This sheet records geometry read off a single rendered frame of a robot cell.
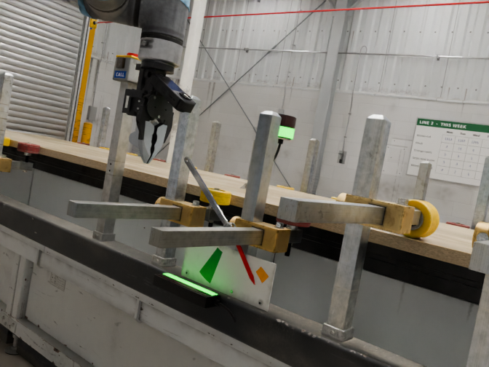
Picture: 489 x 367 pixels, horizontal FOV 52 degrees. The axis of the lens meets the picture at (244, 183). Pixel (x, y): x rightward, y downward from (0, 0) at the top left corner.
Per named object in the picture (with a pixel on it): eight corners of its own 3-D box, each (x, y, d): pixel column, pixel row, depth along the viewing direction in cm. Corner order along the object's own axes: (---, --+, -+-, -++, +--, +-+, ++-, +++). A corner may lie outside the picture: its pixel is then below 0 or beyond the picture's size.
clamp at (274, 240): (273, 253, 102) (278, 229, 102) (225, 237, 110) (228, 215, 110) (288, 252, 106) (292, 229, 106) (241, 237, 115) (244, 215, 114)
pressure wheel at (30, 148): (18, 169, 197) (23, 140, 196) (38, 172, 197) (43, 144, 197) (10, 170, 189) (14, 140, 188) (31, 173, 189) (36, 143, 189)
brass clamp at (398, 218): (398, 234, 85) (404, 205, 85) (330, 218, 94) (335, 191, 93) (411, 234, 90) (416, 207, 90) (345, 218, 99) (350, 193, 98)
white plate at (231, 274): (265, 312, 102) (275, 263, 101) (180, 275, 118) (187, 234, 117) (268, 311, 102) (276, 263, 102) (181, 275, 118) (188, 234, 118)
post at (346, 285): (335, 370, 92) (384, 114, 90) (319, 362, 95) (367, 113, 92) (343, 366, 95) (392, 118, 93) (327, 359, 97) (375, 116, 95)
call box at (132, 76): (126, 83, 135) (131, 54, 134) (110, 81, 139) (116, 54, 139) (146, 89, 140) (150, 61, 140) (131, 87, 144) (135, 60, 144)
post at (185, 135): (158, 286, 123) (192, 95, 121) (150, 282, 126) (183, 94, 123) (169, 285, 126) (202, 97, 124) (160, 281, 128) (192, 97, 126)
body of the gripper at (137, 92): (147, 121, 113) (156, 68, 113) (172, 124, 108) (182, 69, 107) (120, 115, 107) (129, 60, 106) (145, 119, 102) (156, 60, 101)
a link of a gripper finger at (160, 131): (142, 162, 112) (149, 121, 112) (160, 165, 108) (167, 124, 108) (132, 160, 110) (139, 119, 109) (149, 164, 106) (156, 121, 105)
